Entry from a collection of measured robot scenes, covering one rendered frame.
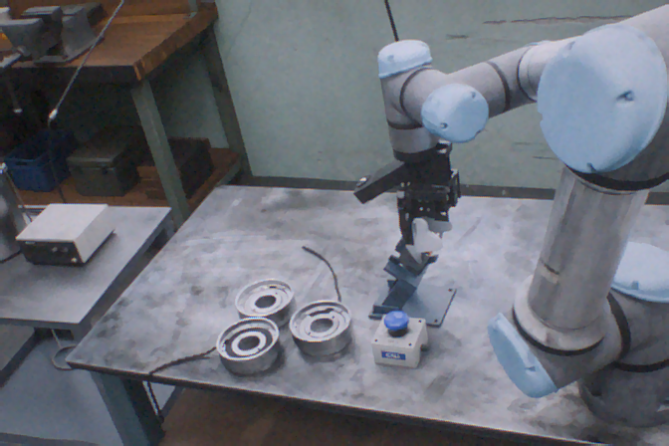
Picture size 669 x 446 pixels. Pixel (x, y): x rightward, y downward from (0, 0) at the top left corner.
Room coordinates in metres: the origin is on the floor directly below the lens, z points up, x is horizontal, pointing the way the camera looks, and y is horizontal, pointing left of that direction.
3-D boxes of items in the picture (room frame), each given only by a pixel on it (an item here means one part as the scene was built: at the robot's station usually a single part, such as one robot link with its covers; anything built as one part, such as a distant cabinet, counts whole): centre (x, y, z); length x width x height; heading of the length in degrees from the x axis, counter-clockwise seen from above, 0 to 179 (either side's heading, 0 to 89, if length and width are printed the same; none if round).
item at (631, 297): (0.81, -0.37, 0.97); 0.13 x 0.12 x 0.14; 108
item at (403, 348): (0.98, -0.07, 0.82); 0.08 x 0.07 x 0.05; 63
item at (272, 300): (1.15, 0.15, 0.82); 0.10 x 0.10 x 0.04
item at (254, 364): (1.05, 0.18, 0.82); 0.10 x 0.10 x 0.04
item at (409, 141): (1.08, -0.15, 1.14); 0.08 x 0.08 x 0.05
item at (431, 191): (1.07, -0.15, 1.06); 0.09 x 0.08 x 0.12; 60
